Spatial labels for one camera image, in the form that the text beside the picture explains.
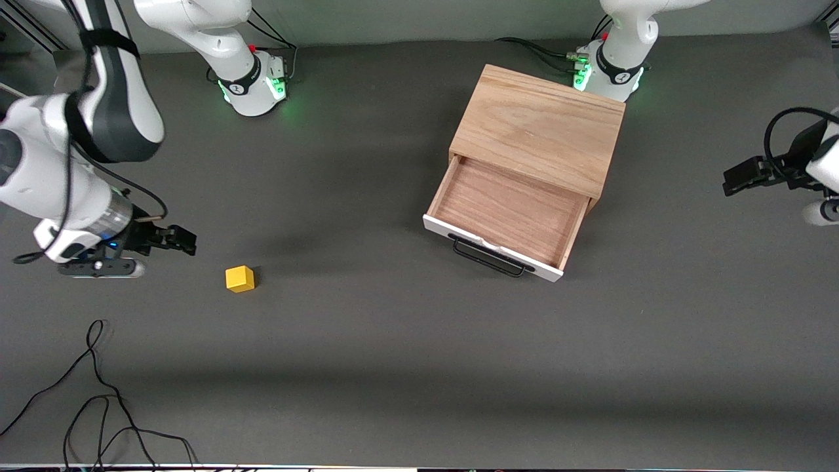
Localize black base cables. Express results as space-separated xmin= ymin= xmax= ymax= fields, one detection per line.
xmin=244 ymin=9 xmax=300 ymax=85
xmin=495 ymin=13 xmax=614 ymax=74

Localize black right base cables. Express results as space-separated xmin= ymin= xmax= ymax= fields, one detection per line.
xmin=244 ymin=9 xmax=300 ymax=85

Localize wooden drawer cabinet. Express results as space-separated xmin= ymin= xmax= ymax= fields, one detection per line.
xmin=448 ymin=64 xmax=626 ymax=214

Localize black left base cables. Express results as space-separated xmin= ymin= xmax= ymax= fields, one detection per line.
xmin=495 ymin=13 xmax=614 ymax=74

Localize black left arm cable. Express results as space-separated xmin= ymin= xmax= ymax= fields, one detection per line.
xmin=763 ymin=106 xmax=839 ymax=192

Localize yellow cube block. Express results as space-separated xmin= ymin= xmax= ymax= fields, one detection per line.
xmin=225 ymin=265 xmax=256 ymax=294

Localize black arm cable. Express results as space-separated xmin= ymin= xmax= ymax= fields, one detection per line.
xmin=13 ymin=0 xmax=169 ymax=265
xmin=763 ymin=106 xmax=839 ymax=192

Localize aluminium frame rail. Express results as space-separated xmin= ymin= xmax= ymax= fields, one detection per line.
xmin=0 ymin=0 xmax=66 ymax=54

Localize loose black table cable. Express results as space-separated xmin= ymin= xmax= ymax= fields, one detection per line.
xmin=0 ymin=319 xmax=199 ymax=472

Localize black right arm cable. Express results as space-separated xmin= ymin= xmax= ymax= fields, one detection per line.
xmin=13 ymin=0 xmax=169 ymax=265

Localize white-fronted drawer with black handle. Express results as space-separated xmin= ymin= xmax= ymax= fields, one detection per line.
xmin=423 ymin=155 xmax=591 ymax=283

